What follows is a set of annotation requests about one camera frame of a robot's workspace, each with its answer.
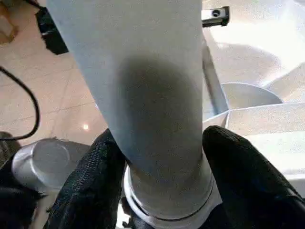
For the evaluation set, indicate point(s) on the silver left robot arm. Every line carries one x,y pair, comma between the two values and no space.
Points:
47,162

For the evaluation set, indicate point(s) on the white plastic table leg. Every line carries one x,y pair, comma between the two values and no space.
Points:
143,71

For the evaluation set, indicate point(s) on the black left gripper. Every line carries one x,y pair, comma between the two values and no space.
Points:
215,15

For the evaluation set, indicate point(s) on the white plastic table top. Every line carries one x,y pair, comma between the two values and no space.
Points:
262,59

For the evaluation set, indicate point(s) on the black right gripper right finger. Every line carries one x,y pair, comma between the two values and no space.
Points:
250,181

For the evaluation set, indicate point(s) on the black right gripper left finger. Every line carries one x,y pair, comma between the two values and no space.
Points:
90,186

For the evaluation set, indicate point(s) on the black rectangular block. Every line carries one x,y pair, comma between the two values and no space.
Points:
52,31

